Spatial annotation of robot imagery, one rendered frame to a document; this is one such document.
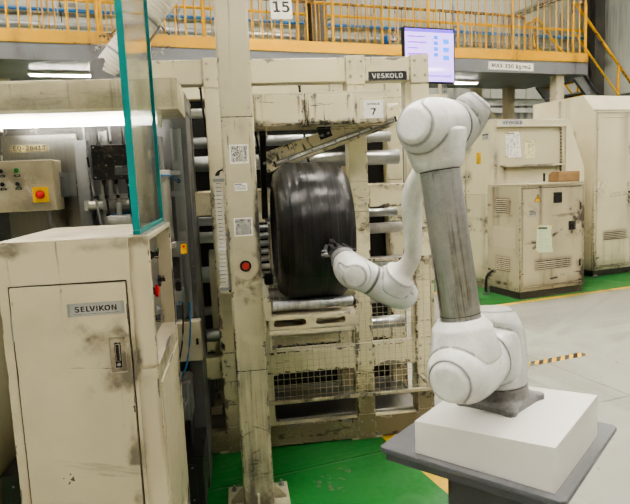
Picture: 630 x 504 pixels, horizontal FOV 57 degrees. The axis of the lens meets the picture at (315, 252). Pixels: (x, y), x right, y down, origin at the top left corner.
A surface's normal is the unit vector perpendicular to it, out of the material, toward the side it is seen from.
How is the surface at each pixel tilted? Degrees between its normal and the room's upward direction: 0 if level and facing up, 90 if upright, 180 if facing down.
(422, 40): 90
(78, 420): 90
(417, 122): 85
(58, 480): 90
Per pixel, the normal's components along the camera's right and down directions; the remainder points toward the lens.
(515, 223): -0.93, 0.08
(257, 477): 0.14, 0.11
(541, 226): 0.36, 0.10
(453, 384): -0.59, 0.25
